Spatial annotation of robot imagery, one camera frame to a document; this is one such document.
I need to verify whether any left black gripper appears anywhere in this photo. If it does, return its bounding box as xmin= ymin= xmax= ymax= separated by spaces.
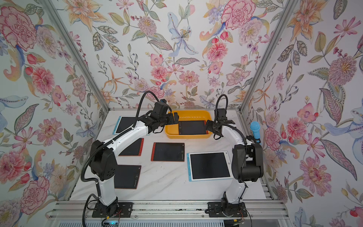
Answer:
xmin=157 ymin=110 xmax=180 ymax=127

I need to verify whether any red writing tablet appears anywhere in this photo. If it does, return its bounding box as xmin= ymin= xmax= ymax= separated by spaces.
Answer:
xmin=179 ymin=121 xmax=208 ymax=135
xmin=151 ymin=142 xmax=185 ymax=162
xmin=114 ymin=165 xmax=141 ymax=189
xmin=119 ymin=138 xmax=144 ymax=156

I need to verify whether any blue-edged writing tablet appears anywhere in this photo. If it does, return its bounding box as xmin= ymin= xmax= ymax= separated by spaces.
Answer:
xmin=113 ymin=116 xmax=135 ymax=135
xmin=187 ymin=151 xmax=233 ymax=182

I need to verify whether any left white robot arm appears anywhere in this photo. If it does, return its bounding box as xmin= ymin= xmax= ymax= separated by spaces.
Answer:
xmin=81 ymin=100 xmax=179 ymax=208

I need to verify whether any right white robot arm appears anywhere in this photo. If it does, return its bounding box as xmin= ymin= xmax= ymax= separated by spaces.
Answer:
xmin=206 ymin=108 xmax=264 ymax=211

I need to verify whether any yellow storage box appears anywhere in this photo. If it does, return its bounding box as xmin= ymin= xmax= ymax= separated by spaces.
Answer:
xmin=165 ymin=110 xmax=212 ymax=140

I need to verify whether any blue microphone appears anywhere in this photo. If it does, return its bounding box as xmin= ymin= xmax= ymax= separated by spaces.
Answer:
xmin=250 ymin=121 xmax=261 ymax=143

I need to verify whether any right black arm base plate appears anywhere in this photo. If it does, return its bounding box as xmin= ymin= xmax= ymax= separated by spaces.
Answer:
xmin=205 ymin=201 xmax=248 ymax=218

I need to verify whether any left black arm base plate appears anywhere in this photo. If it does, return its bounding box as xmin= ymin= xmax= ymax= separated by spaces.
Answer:
xmin=92 ymin=202 xmax=134 ymax=218

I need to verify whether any left black corrugated cable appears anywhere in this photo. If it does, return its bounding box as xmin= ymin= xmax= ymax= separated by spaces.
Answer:
xmin=81 ymin=193 xmax=100 ymax=227

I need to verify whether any aluminium front rail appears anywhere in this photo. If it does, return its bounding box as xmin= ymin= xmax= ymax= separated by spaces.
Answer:
xmin=45 ymin=200 xmax=289 ymax=220

